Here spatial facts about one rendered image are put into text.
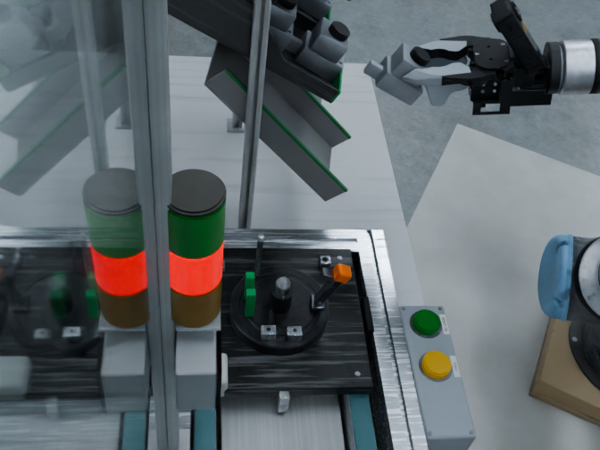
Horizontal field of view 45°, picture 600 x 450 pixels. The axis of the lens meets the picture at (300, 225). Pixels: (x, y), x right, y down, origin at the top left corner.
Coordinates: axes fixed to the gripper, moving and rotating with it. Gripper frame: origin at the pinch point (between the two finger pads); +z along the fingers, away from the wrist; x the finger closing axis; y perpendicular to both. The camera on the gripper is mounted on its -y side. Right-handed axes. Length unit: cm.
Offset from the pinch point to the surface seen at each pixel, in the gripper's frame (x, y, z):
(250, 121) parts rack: -9.1, 2.3, 22.3
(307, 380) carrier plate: -37.2, 23.7, 14.5
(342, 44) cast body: -1.9, -4.7, 9.3
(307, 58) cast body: -2.2, -2.9, 14.2
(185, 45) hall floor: 169, 105, 88
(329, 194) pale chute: -5.8, 20.2, 12.9
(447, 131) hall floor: 137, 129, -18
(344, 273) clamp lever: -26.6, 14.3, 9.4
